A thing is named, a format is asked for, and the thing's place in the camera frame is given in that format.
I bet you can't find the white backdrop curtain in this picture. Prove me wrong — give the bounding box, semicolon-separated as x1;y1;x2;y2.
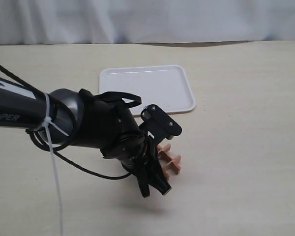
0;0;295;45

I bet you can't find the notched wooden piece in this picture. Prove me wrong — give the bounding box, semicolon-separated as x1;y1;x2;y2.
163;155;181;180

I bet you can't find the white rectangular plastic tray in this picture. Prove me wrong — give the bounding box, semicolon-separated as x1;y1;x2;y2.
99;65;196;117

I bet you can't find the wooden block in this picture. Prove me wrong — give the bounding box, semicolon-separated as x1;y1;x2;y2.
159;155;179;171

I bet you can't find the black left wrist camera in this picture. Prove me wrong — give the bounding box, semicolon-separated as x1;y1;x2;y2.
139;104;182;146

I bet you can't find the horizontal wooden bar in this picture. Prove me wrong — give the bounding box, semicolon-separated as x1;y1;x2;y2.
157;144;171;156

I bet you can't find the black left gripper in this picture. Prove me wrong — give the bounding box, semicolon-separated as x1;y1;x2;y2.
78;89;172;198

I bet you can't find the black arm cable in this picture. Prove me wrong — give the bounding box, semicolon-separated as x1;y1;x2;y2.
0;58;148;180

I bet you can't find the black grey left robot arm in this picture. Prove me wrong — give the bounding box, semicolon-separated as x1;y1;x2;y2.
0;78;182;197

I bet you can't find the white zip tie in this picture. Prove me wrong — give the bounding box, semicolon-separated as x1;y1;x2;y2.
41;92;68;236

